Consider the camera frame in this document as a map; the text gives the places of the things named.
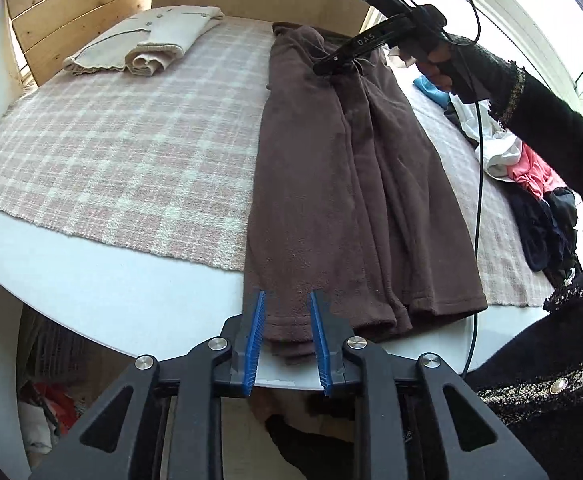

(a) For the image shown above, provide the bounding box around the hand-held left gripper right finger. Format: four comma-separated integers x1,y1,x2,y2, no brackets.
309,289,549,480

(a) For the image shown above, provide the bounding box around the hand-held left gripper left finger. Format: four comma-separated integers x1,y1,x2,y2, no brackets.
29,289,267,480

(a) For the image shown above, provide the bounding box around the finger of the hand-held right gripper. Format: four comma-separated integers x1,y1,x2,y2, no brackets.
313,12,417,77

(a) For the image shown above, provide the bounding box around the brown sweater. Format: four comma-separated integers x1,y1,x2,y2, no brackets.
243,21,488,366

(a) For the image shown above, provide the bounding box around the person's right forearm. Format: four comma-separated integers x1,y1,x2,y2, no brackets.
446,35,583,216

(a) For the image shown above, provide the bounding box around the person's right hand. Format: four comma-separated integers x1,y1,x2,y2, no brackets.
416,42,459,93

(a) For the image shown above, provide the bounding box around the blue striped garment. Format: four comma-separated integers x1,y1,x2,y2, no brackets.
411,74,455,108

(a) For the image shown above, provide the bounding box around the dark grey cloth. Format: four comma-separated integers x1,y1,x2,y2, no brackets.
444,102,477,138

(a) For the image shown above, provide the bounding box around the white garment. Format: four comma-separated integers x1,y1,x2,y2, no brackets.
449,95,525,181

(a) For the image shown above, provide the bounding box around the pink garment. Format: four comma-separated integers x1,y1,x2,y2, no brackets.
506,142,567,201

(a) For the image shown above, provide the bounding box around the folded cream cardigan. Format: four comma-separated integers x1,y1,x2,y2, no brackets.
63,6,226,77

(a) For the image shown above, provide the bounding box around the red and white cloth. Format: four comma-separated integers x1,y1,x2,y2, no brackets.
19,380,85,453

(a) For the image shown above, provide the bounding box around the person's black tweed jacket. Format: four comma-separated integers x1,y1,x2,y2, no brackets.
466,240,583,480

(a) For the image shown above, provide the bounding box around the dark navy garment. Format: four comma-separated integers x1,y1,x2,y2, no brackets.
509,187,583,281

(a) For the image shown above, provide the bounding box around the pink plaid blanket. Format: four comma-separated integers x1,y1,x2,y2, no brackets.
0,15,557,308

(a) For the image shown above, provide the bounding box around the wooden plank board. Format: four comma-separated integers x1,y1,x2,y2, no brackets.
6,0,155,86

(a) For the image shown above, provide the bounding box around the window frame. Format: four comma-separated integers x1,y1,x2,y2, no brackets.
401,0,583,111

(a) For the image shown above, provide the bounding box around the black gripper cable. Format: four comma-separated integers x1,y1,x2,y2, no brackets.
394,0,482,381

